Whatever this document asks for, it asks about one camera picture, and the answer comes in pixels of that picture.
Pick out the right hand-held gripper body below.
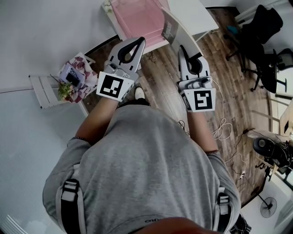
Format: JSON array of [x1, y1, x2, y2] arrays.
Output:
[[176, 76, 217, 112]]

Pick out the person's head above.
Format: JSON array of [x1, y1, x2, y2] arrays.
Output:
[[141, 217, 215, 234]]

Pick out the black floor fan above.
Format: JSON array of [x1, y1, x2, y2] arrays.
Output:
[[258, 195, 278, 218]]

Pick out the grey t-shirt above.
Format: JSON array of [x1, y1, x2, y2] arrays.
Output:
[[42, 104, 242, 234]]

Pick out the black equipment pile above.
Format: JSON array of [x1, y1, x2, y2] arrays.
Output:
[[230, 213, 253, 234]]

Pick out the pink drawer cabinet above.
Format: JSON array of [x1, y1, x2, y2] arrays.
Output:
[[109, 0, 175, 50]]

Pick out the small green plant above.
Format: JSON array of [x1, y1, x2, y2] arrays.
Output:
[[49, 74, 76, 101]]

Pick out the black and grey shoulder strap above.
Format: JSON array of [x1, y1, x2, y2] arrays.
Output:
[[55, 179, 86, 234], [216, 192, 232, 233]]

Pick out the black mesh office chair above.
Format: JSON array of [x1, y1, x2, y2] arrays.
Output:
[[250, 48, 293, 94]]

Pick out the long white cable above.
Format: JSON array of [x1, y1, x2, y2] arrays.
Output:
[[211, 77, 233, 141]]

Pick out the black trousers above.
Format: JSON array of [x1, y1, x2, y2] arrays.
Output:
[[118, 99, 151, 108]]

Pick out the person's right forearm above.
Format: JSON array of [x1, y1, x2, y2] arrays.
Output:
[[186, 111, 220, 154]]

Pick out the black glasses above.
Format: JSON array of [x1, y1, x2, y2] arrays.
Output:
[[65, 68, 83, 87]]

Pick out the small white flowers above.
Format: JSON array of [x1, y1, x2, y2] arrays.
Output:
[[103, 0, 114, 15]]

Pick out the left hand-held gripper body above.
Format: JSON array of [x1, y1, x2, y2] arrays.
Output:
[[96, 60, 139, 101]]

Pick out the purple book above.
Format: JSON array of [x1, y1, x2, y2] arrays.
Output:
[[59, 64, 86, 84]]

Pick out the white slatted stand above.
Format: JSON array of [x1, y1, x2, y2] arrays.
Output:
[[28, 52, 97, 110]]

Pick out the black machine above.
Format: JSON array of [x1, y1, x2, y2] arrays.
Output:
[[252, 136, 293, 170]]

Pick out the thin white cable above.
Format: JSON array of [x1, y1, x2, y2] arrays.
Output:
[[225, 152, 248, 176]]

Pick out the white shoe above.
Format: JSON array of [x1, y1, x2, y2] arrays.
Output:
[[134, 87, 146, 100]]

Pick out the white desk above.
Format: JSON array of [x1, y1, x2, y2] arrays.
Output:
[[166, 0, 220, 58]]

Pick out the person's left forearm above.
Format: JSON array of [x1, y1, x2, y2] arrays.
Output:
[[74, 97, 119, 146]]

